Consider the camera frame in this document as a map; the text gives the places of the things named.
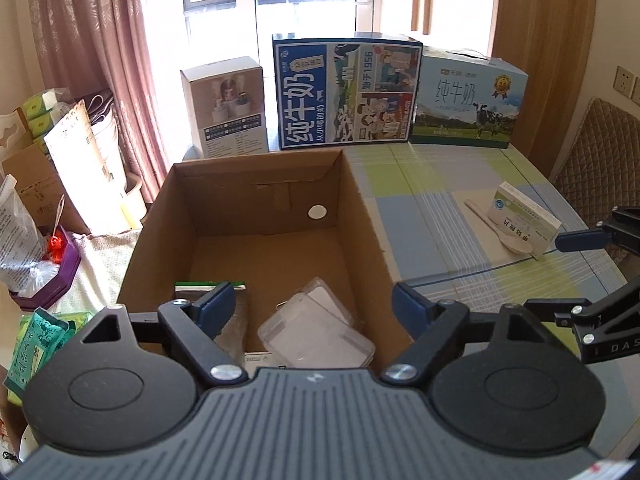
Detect green tissue packs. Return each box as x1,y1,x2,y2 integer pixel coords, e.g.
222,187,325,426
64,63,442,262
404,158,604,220
22,88,75,155

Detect beige plastic spoon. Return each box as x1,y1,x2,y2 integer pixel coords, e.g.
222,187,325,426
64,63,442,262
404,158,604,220
464,200,533,255

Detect brown quilted chair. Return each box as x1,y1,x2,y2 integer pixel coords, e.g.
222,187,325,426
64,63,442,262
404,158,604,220
549,96,640,266

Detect clear plastic case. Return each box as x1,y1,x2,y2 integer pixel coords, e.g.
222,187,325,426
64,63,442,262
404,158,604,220
257,278,375,370

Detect pink curtain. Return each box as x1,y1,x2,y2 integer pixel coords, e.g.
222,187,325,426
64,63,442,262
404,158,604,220
28,0,168,203

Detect blue milk carton box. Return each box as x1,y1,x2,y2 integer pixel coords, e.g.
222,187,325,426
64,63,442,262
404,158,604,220
272,32,423,150

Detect green cow milk box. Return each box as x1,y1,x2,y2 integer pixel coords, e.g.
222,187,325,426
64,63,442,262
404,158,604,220
410,47,528,148

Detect green mouth spray box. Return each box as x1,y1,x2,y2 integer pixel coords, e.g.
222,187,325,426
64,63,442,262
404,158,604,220
244,351,288,372

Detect white appliance product box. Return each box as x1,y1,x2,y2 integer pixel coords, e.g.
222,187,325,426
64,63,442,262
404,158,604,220
181,56,269,158

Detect beige wall socket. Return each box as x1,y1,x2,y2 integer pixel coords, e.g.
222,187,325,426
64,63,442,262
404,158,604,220
613,66,636,99
631,77,640,106

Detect purple tray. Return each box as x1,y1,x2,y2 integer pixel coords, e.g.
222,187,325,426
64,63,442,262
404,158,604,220
10,228,81,311

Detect wooden wardrobe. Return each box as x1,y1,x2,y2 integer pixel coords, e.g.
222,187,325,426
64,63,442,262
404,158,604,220
491,0,597,176

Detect white green medicine box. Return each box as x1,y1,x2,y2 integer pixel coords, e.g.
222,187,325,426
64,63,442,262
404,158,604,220
487,181,562,260

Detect silver foil bag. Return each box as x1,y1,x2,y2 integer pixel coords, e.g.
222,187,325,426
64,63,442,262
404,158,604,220
174,282,248,362

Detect brown cardboard box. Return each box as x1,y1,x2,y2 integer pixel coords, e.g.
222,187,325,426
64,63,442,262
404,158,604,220
118,145,410,368

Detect white paper shopping bag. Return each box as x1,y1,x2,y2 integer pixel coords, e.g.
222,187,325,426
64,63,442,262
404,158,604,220
44,101,141,236

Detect clear printed plastic bag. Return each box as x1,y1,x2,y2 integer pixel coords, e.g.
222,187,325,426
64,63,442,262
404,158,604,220
0,174,46,295

